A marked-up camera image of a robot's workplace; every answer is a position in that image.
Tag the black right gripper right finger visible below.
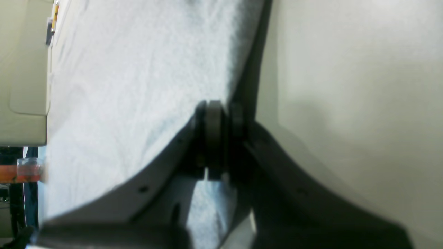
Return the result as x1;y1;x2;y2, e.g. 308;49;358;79
228;103;413;249

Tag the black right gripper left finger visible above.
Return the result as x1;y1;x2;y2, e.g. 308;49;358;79
36;101;224;249

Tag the grey T-shirt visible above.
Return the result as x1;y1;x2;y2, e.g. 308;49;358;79
31;0;272;249

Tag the orange bar with clear cap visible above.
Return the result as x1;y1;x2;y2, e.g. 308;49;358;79
0;158;45;184

